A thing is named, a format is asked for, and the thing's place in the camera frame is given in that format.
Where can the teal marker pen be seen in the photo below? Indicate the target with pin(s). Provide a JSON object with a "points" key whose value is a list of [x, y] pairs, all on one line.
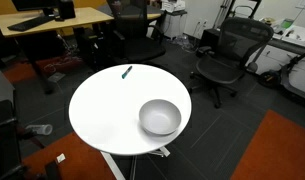
{"points": [[126, 72]]}

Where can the grey bowl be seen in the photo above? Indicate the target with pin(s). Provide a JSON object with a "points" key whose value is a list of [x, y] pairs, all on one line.
{"points": [[160, 117]]}

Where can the round white table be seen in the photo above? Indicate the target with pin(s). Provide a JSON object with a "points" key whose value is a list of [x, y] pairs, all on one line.
{"points": [[104, 109]]}

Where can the black padded office chair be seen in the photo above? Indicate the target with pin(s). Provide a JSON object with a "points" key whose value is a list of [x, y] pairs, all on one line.
{"points": [[138, 41]]}

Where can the white cabinet with printer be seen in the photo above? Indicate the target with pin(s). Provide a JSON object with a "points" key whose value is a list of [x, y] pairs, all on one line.
{"points": [[175, 17]]}

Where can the wooden desk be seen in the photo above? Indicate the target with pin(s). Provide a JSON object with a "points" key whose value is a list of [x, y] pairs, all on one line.
{"points": [[36, 34]]}

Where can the black mesh office chair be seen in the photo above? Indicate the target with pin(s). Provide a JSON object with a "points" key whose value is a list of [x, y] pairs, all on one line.
{"points": [[224, 64]]}

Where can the clear plastic bottle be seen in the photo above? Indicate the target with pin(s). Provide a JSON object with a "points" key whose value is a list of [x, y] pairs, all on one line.
{"points": [[45, 129]]}

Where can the black desktop speaker box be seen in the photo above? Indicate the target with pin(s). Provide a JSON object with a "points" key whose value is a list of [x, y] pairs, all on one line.
{"points": [[66, 9]]}

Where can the black computer mouse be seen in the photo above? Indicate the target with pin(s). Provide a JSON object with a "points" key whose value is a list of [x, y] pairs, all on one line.
{"points": [[59, 19]]}

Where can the black electric scooter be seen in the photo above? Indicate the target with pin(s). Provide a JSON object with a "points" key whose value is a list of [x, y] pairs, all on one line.
{"points": [[274, 78]]}

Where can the black computer monitor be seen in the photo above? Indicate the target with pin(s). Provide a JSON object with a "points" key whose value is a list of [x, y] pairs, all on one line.
{"points": [[47, 6]]}

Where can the white counter desk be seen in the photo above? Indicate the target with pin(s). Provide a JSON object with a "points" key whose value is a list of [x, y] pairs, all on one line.
{"points": [[279, 51]]}

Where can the black keyboard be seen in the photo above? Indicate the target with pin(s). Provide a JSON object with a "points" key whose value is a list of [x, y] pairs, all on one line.
{"points": [[32, 23]]}

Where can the black equipment rack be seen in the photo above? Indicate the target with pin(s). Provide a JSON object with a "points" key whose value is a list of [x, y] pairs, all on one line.
{"points": [[11, 132]]}

